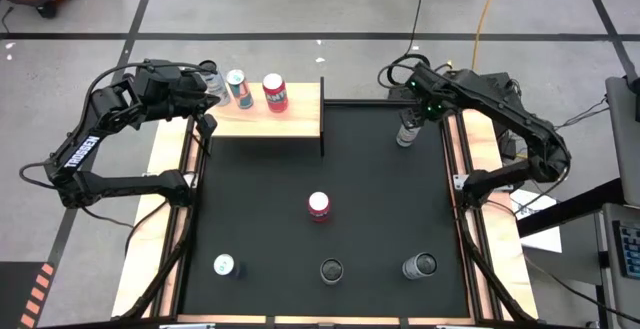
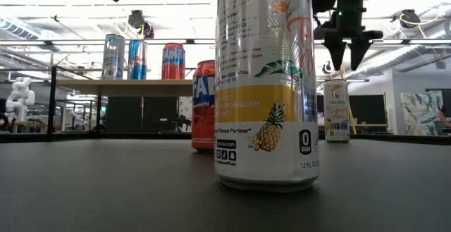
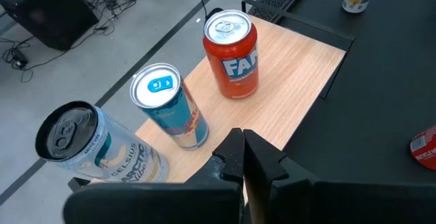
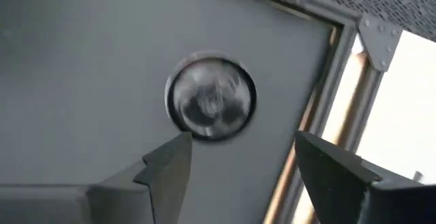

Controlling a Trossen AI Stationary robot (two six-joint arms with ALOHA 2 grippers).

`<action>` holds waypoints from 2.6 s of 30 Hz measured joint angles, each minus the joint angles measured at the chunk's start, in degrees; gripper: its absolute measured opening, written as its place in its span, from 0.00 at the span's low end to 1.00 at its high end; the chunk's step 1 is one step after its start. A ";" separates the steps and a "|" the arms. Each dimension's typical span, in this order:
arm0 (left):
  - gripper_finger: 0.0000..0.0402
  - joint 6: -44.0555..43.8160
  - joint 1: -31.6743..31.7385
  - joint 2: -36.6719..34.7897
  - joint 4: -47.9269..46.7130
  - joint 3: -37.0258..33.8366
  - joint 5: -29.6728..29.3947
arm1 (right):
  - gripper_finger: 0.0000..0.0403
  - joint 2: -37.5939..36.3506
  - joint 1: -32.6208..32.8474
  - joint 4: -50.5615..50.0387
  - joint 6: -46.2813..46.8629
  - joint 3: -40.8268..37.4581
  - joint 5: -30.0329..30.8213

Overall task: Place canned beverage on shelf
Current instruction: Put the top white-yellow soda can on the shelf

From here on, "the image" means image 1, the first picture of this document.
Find wooden shelf black frame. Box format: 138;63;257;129
197;76;326;159

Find silver blue Celsius can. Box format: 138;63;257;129
198;58;232;108

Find printed white paper sheet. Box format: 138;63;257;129
509;188;559;220

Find black mat orange stripes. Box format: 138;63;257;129
0;261;56;329

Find red Fanta can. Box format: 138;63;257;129
261;72;290;114
307;191;332;224

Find blue silver Red Bull can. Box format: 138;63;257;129
225;68;255;110
212;253;242;279

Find wooden table edge strip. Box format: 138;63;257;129
177;313;474;326

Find yellow cable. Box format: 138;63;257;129
469;0;504;78

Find black support beam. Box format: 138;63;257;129
514;177;626;240

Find white blue-banded beverage can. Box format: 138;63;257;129
401;251;439;281

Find black computer tower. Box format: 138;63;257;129
387;71;527;138

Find wooden table side board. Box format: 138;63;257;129
110;118;194;319
459;99;540;320

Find white Celsius tropical can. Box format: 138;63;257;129
395;118;422;149

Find blue-key keypad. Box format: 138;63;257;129
612;218;640;281

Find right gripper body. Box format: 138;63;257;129
407;63;451;123

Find blank white paper sheet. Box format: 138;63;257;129
519;226;564;254

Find coiled black cable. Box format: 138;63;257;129
377;0;432;90

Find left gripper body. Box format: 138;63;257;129
162;66;211;120

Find black table frame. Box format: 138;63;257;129
112;99;541;329

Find grey control console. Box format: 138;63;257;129
594;202;640;329

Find dark can bottom centre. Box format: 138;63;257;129
319;257;345;286

